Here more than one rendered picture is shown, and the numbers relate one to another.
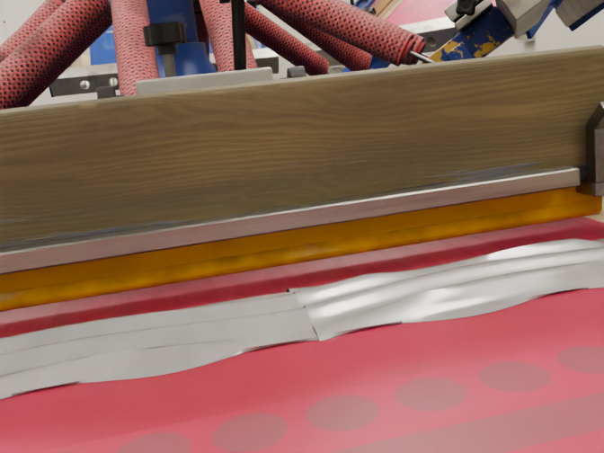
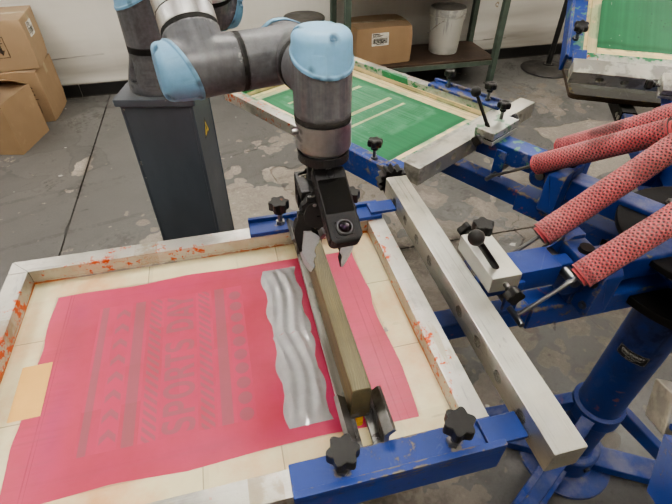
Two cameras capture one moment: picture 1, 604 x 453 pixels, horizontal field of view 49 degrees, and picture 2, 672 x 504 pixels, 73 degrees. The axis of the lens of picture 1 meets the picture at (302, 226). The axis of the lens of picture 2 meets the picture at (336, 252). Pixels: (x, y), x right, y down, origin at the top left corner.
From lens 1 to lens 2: 0.85 m
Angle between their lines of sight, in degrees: 80
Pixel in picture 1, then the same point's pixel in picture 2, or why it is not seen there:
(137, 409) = (252, 312)
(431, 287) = (293, 360)
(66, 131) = not seen: hidden behind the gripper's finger
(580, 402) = (228, 374)
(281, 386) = (253, 332)
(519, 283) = (286, 378)
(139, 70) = (565, 211)
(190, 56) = not seen: outside the picture
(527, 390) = (235, 368)
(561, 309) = (272, 385)
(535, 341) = (256, 375)
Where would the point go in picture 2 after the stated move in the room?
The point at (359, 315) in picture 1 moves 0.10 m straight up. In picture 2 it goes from (280, 344) to (275, 307)
